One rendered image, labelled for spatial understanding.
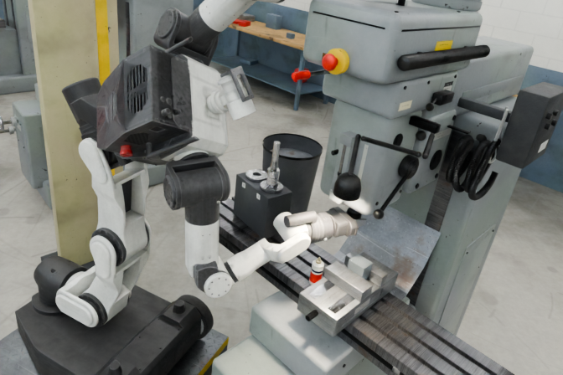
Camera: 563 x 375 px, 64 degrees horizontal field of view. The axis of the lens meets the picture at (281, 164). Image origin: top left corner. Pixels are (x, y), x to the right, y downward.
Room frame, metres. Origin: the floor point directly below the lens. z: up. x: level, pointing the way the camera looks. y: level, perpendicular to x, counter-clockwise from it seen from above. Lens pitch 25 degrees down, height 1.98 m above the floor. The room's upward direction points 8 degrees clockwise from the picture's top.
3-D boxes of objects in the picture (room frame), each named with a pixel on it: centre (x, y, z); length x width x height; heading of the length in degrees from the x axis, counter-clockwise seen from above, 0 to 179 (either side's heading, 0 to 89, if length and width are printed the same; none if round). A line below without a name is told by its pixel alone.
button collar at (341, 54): (1.07, -0.10, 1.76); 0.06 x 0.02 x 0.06; 48
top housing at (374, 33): (1.25, -0.26, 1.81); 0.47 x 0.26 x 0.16; 138
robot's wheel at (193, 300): (1.46, 0.30, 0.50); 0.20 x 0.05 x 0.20; 67
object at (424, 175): (1.39, -0.38, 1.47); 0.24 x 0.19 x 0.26; 48
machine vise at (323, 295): (1.18, -0.28, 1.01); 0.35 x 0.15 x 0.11; 139
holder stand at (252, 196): (1.57, 0.06, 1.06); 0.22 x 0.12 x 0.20; 41
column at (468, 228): (1.70, -0.66, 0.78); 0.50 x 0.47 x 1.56; 138
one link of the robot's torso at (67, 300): (1.32, 0.66, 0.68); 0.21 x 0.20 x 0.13; 67
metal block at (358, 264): (1.20, -0.30, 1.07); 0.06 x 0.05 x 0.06; 49
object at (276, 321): (1.24, -0.25, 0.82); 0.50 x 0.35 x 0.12; 138
